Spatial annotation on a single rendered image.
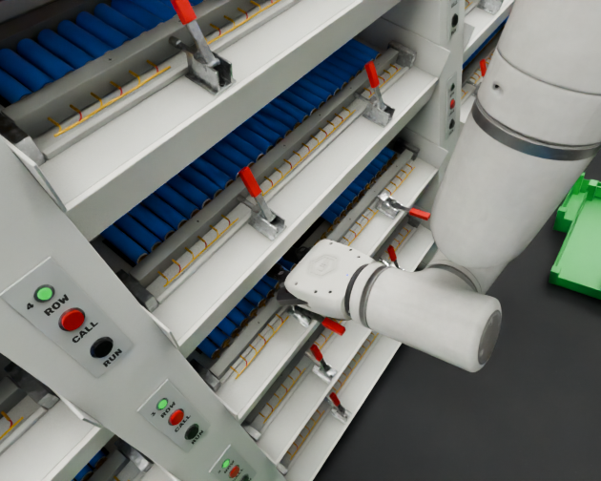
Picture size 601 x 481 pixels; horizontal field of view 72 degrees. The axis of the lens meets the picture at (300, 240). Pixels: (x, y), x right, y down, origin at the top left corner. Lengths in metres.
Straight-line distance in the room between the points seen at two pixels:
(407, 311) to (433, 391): 0.65
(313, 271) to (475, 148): 0.31
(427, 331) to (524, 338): 0.76
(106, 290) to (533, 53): 0.35
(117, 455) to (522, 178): 0.54
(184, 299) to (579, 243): 1.14
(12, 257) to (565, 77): 0.37
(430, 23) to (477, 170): 0.47
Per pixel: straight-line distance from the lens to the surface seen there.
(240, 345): 0.62
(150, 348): 0.44
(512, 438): 1.10
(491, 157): 0.32
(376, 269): 0.52
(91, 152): 0.38
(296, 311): 0.65
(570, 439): 1.13
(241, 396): 0.63
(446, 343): 0.47
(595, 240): 1.40
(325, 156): 0.61
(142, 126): 0.39
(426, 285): 0.49
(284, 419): 0.80
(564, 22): 0.29
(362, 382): 1.02
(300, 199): 0.55
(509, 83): 0.31
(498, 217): 0.35
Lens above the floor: 1.02
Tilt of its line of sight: 43 degrees down
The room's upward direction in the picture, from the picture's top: 18 degrees counter-clockwise
